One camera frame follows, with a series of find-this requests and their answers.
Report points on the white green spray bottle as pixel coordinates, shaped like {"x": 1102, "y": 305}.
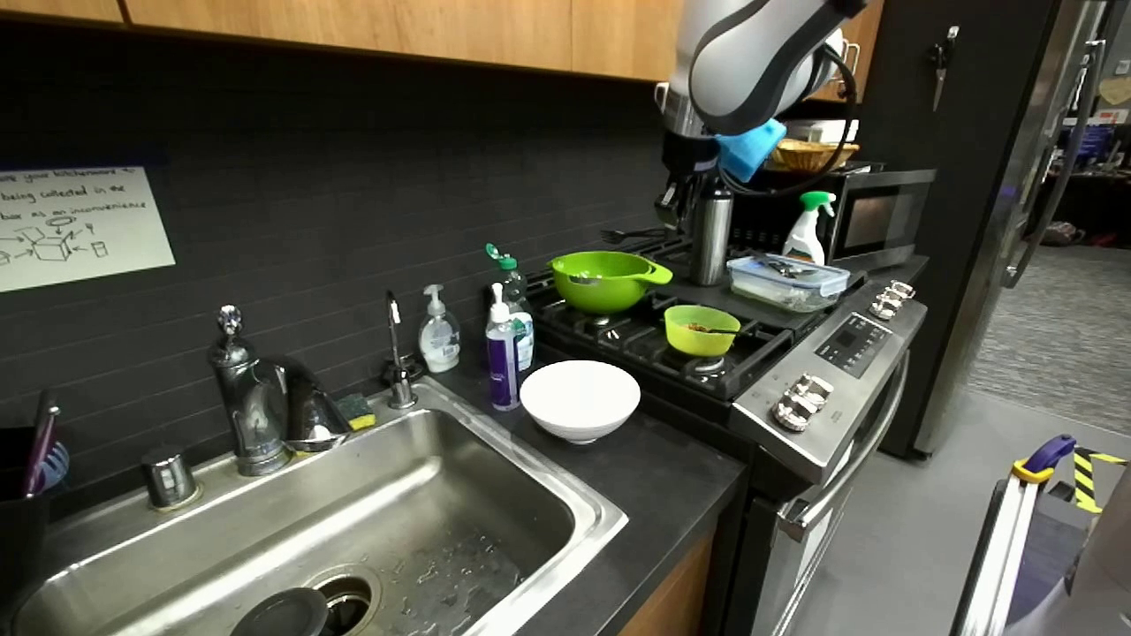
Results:
{"x": 810, "y": 236}

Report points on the small green bowl with grains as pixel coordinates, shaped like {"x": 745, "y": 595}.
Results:
{"x": 695, "y": 341}

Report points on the dark steel refrigerator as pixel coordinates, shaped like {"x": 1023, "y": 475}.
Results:
{"x": 991, "y": 215}

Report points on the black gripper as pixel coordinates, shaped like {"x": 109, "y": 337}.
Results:
{"x": 679, "y": 162}

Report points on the white paper sign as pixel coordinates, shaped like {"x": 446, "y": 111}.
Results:
{"x": 76, "y": 224}

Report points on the yellow black sponge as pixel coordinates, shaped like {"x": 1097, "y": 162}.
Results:
{"x": 355, "y": 410}

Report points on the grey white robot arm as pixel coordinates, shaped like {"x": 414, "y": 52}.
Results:
{"x": 756, "y": 53}

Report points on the steel thermos bottle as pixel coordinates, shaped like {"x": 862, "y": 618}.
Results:
{"x": 712, "y": 236}

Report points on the white round plate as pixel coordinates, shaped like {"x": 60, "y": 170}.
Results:
{"x": 583, "y": 399}

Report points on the chrome kitchen faucet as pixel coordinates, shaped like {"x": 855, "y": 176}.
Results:
{"x": 249, "y": 406}

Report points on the black microwave oven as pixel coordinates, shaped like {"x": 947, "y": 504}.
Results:
{"x": 884, "y": 216}

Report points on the purple soap bottle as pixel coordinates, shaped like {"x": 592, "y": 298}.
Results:
{"x": 504, "y": 359}

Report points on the yellow black striped bar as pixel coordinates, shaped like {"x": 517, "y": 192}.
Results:
{"x": 1087, "y": 482}

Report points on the hanging keys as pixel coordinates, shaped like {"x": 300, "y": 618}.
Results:
{"x": 943, "y": 66}

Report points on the large green bowl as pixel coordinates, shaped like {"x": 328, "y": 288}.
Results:
{"x": 603, "y": 283}

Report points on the clear soap pump dispenser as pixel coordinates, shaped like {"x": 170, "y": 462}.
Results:
{"x": 439, "y": 337}

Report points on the black sink stopper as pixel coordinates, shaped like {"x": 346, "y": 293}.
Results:
{"x": 282, "y": 616}

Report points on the clear plastic food container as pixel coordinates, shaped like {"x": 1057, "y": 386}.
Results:
{"x": 785, "y": 283}

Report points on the wooden bowl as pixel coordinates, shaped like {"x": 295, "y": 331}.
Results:
{"x": 815, "y": 158}

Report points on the wooden upper cabinet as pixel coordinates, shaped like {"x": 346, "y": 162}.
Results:
{"x": 412, "y": 30}

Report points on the silver stove knob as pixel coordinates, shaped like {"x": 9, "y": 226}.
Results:
{"x": 785, "y": 415}
{"x": 815, "y": 392}
{"x": 884, "y": 308}
{"x": 904, "y": 292}

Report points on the metal sink drain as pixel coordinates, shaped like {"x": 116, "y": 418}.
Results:
{"x": 347, "y": 603}

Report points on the small chrome tap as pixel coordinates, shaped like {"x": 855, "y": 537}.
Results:
{"x": 396, "y": 356}

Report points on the wooden lower cabinet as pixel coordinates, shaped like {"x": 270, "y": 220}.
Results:
{"x": 677, "y": 595}

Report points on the white folding step ladder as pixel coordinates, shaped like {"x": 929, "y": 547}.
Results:
{"x": 1001, "y": 542}

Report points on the black cast iron grate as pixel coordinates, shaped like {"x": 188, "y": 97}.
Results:
{"x": 765, "y": 337}

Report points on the blue plastic mount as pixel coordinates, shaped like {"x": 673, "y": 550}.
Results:
{"x": 748, "y": 145}

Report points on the wooden cabinet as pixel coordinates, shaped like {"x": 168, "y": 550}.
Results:
{"x": 412, "y": 30}
{"x": 677, "y": 595}

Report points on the chrome countertop cap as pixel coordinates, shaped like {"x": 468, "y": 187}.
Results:
{"x": 170, "y": 480}

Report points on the black utensil cup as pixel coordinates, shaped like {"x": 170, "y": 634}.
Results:
{"x": 23, "y": 533}

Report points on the green capped clear bottle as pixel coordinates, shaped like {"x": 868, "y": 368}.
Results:
{"x": 517, "y": 288}

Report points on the stainless steel sink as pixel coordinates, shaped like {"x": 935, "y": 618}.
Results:
{"x": 389, "y": 518}

